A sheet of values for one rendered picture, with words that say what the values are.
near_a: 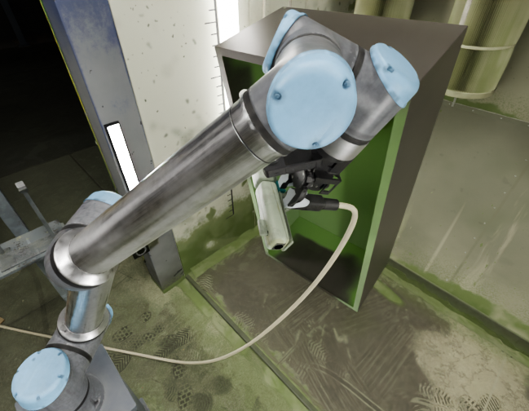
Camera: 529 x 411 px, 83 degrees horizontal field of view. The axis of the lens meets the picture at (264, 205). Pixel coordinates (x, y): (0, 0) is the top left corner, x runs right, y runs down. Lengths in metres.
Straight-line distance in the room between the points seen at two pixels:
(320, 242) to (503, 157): 1.20
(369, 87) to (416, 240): 1.92
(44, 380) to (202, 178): 0.92
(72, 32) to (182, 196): 1.09
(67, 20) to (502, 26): 1.82
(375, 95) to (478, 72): 1.51
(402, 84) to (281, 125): 0.21
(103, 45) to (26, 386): 1.18
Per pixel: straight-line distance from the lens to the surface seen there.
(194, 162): 0.38
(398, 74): 0.47
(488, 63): 1.96
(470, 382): 2.23
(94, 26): 1.45
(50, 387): 1.17
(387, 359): 2.09
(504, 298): 2.34
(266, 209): 0.63
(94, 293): 0.96
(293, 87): 0.30
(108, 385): 1.40
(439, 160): 2.34
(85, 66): 1.45
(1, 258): 1.81
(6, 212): 1.82
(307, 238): 1.88
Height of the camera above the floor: 1.85
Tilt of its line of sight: 40 degrees down
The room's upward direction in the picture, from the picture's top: straight up
